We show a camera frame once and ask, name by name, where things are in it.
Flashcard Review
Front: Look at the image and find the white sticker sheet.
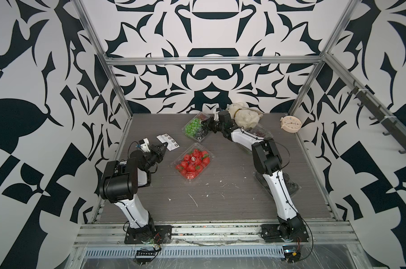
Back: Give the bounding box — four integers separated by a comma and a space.
157, 133, 179, 151

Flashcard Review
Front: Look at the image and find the strawberry clamshell box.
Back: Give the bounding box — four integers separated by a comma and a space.
172, 143, 215, 182

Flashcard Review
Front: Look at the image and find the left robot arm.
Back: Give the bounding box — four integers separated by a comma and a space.
99, 139, 168, 242

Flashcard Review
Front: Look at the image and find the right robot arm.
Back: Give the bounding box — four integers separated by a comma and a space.
202, 111, 309, 243

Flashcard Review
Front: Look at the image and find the green and red grape box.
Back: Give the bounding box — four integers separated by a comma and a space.
182, 112, 210, 142

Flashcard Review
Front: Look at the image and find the cream plush toy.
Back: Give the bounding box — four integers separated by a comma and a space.
226, 103, 263, 129

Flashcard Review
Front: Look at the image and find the left circuit board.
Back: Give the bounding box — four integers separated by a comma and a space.
134, 249, 159, 265

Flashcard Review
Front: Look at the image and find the circuit board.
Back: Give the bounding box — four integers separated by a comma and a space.
134, 249, 159, 265
282, 245, 301, 263

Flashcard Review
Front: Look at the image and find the right circuit board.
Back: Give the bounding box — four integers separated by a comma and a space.
282, 245, 301, 263

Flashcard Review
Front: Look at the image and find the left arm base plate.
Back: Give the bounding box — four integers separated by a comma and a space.
124, 225, 173, 244

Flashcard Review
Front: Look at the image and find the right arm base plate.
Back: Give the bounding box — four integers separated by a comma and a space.
260, 224, 309, 243

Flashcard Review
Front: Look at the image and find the aluminium frame rail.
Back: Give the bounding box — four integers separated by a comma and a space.
73, 219, 359, 247

